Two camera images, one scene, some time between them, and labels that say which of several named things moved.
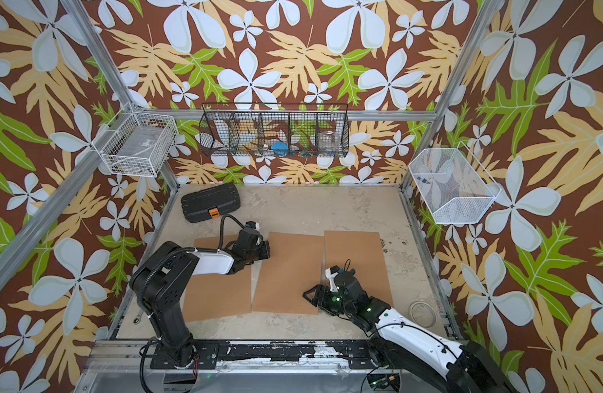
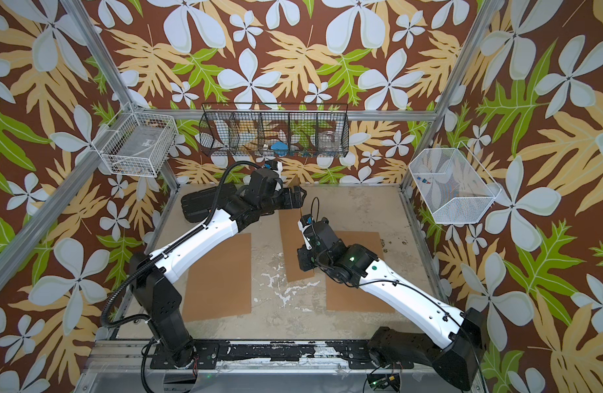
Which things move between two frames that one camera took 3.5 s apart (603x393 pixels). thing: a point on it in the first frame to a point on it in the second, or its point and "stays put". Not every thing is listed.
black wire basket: x=275 y=130 stays put
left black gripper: x=266 y=250 to x=297 y=201
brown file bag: x=215 y=295 stays put
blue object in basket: x=280 y=148 stays put
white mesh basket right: x=454 y=187 stays put
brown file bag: x=294 y=268 to x=292 y=240
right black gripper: x=319 y=289 to x=304 y=262
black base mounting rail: x=291 y=353 stays put
